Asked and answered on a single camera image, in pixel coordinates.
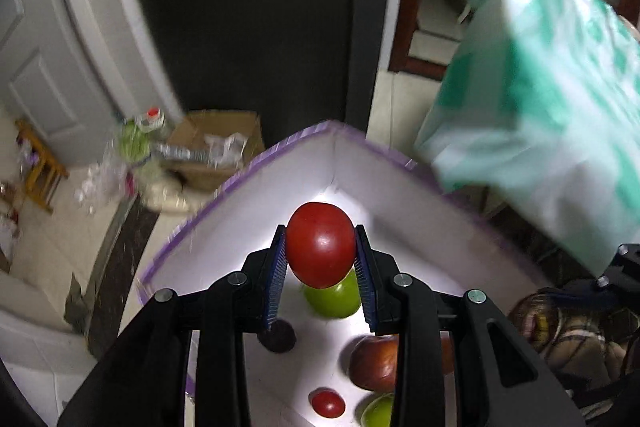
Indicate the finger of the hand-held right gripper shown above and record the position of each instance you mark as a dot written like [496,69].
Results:
[575,297]

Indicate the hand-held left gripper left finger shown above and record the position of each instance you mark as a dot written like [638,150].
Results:
[277,277]

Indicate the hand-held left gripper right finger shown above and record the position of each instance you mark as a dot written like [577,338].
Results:
[365,282]

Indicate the green apple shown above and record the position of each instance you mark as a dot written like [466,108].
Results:
[377,412]
[335,302]

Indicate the large red tomato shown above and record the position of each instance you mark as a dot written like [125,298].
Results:
[320,242]

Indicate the dark purple plum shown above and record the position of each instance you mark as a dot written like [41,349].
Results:
[277,337]

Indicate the white box with purple rim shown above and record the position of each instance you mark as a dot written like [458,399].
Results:
[250,207]

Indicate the red apple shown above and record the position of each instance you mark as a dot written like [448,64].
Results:
[372,362]

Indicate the small red tomato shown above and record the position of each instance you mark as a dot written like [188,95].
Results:
[327,402]

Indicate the brown patterned clothing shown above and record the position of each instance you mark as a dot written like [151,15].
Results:
[565,337]

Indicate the white sack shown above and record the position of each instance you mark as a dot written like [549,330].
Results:
[167,197]

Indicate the clear plastic wrap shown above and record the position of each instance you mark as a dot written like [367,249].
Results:
[222,146]

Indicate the cardboard box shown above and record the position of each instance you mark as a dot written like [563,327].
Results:
[200,127]

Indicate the green vegetable bag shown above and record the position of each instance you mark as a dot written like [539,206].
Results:
[134,142]

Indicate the plastic bottle with red cap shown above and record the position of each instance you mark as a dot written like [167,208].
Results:
[152,117]

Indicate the clear plastic bag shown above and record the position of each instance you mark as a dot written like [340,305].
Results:
[97,179]

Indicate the green white checkered tablecloth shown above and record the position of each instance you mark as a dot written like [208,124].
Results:
[540,82]

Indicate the small wooden stool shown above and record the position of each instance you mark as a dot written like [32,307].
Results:
[40,167]

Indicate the white panel door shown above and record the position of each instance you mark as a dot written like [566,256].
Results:
[45,57]

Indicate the white door frame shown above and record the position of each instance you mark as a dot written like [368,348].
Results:
[125,7]

